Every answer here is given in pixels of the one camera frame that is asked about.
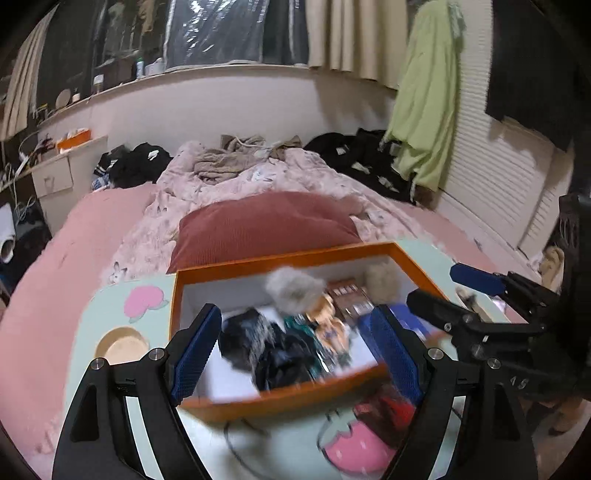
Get orange tray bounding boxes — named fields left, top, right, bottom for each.
left=55, top=129, right=92, bottom=153

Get black glossy cloth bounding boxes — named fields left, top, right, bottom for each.
left=254, top=332, right=319, bottom=393

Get white rolled mat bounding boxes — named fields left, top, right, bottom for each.
left=0, top=203, right=17, bottom=264

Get dark pouch with red ornament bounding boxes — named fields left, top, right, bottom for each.
left=353, top=383, right=419, bottom=444

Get black hanging garment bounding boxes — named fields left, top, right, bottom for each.
left=485, top=0, right=591, bottom=151

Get black lace trimmed cloth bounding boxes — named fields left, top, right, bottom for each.
left=218, top=308, right=278, bottom=370

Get black clothes with white tags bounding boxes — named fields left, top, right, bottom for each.
left=302, top=129, right=416, bottom=204

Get orange cardboard box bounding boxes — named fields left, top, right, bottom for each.
left=168, top=242, right=451, bottom=423

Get beige curtain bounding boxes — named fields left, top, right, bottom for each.
left=0, top=18, right=49, bottom=141
left=305, top=0, right=416, bottom=90

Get red corduroy pillow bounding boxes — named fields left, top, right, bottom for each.
left=166, top=191, right=363, bottom=273

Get crumpled foil wrapper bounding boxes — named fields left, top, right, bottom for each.
left=455, top=286, right=485, bottom=315

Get white desk with drawer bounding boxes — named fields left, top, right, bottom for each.
left=30, top=136, right=109, bottom=199

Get grey fur ball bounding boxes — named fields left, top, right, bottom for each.
left=265, top=268, right=326, bottom=319

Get beige knit garment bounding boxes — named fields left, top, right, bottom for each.
left=193, top=134, right=303, bottom=185

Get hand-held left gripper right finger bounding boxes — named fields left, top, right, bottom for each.
left=369, top=306, right=539, bottom=480

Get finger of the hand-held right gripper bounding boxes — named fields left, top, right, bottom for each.
left=450, top=263, right=550, bottom=315
left=406, top=288, right=546, bottom=340

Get brown fur ball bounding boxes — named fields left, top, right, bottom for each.
left=365, top=262, right=402, bottom=301

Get pink floral quilt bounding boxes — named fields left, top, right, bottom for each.
left=108, top=136, right=416, bottom=282

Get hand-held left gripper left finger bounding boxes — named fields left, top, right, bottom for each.
left=52, top=303, right=222, bottom=480

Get beige doll figurine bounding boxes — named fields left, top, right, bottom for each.
left=307, top=295, right=352, bottom=365

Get pink bed sheet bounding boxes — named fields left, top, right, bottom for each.
left=0, top=185, right=527, bottom=462

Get brown card box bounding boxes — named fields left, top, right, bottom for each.
left=330, top=285, right=375, bottom=319

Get blue tin box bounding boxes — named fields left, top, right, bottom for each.
left=358, top=305, right=430, bottom=342

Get mint green desktop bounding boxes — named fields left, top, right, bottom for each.
left=90, top=237, right=527, bottom=480

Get light green hanging cloth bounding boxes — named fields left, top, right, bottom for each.
left=383, top=0, right=467, bottom=190

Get black striped clothes pile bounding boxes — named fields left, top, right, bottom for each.
left=92, top=143, right=174, bottom=191

